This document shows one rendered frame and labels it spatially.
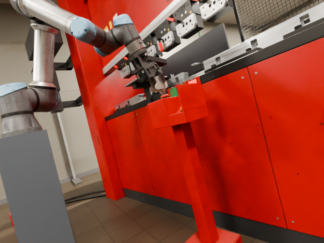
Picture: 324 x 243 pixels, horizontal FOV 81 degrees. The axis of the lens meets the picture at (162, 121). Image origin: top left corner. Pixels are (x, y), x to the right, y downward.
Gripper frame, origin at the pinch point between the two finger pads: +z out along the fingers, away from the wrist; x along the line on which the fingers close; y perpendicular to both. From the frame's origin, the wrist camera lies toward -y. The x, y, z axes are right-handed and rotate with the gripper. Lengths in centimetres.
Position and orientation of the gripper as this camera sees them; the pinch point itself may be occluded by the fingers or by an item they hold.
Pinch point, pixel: (164, 91)
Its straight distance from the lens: 88.9
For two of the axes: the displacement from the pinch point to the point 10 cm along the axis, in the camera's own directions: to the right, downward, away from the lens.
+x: 6.5, -1.7, -7.4
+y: -5.8, 5.1, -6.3
